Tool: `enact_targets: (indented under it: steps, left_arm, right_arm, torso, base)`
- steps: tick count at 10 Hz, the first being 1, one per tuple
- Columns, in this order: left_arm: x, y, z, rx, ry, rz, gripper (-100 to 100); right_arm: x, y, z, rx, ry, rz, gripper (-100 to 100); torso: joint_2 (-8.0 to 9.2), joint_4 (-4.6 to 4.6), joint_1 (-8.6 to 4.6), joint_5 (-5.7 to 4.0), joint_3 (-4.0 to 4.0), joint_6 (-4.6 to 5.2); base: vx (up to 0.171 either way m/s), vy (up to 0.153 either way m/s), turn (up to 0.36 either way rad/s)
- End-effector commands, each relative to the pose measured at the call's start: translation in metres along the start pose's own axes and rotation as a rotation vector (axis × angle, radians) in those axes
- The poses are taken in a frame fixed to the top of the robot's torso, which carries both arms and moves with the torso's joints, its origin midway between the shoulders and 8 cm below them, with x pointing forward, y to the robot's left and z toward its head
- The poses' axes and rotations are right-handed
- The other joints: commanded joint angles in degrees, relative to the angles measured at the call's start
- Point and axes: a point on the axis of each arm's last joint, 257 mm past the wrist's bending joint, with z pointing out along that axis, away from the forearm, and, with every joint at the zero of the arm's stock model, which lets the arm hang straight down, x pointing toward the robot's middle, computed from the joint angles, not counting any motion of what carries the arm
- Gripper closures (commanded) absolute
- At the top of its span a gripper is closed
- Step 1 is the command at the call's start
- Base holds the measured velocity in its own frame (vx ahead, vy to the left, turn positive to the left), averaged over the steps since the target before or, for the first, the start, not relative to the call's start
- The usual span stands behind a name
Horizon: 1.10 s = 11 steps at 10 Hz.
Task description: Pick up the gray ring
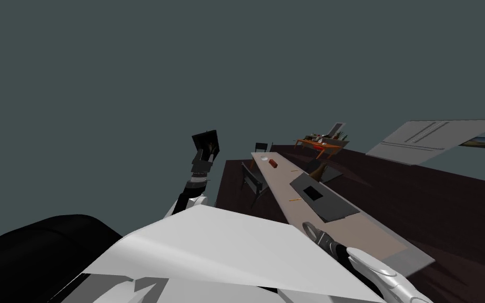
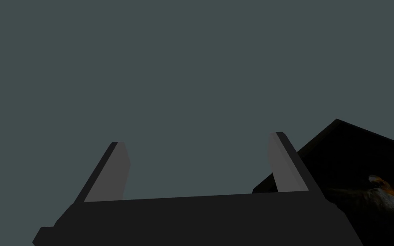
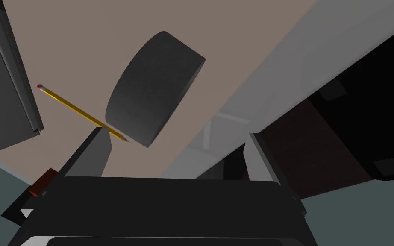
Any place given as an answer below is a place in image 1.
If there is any dark grey chair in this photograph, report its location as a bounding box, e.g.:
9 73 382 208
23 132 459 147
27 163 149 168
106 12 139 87
240 161 271 208

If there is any dark chair with brown seat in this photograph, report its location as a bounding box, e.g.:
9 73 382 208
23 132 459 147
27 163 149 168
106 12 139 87
303 157 345 184

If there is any long pale table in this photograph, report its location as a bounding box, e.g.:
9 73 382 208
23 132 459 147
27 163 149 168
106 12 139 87
250 151 437 279

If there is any black flat rectangle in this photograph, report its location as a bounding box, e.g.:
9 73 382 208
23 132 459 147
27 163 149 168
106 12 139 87
302 186 325 202

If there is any grey panelled door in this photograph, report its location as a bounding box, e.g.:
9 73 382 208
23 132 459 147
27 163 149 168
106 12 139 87
365 119 485 167

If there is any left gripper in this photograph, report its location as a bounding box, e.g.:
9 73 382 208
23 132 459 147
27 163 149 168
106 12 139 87
191 129 220 163

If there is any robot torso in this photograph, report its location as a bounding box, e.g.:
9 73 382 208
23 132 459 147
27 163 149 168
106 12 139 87
59 205 388 303

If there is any dark grey mat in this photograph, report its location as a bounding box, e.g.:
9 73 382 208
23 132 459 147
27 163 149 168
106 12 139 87
289 172 361 224

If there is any orange table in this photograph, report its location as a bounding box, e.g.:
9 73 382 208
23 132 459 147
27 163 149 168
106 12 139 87
294 122 350 160

